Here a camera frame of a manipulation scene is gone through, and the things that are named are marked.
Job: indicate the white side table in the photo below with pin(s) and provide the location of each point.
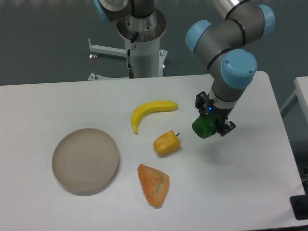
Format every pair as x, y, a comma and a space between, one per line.
299, 95

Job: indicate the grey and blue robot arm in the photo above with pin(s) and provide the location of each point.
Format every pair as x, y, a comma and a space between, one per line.
219, 48

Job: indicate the orange toy bread slice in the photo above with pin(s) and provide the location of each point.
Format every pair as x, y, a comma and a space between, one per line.
154, 183

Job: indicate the yellow toy bell pepper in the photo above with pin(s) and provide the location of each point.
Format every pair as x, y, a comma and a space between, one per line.
167, 143

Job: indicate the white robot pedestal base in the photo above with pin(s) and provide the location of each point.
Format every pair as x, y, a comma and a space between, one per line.
142, 49

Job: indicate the black device at edge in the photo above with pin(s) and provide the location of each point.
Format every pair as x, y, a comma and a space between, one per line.
299, 205

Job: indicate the beige round plate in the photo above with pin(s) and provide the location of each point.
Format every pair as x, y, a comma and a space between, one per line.
85, 161

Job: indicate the yellow toy banana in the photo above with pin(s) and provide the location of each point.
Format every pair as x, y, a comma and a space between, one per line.
148, 108

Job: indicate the green toy pepper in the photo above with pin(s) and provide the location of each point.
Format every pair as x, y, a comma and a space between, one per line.
203, 126

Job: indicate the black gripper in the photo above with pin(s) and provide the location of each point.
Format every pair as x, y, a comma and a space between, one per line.
218, 113

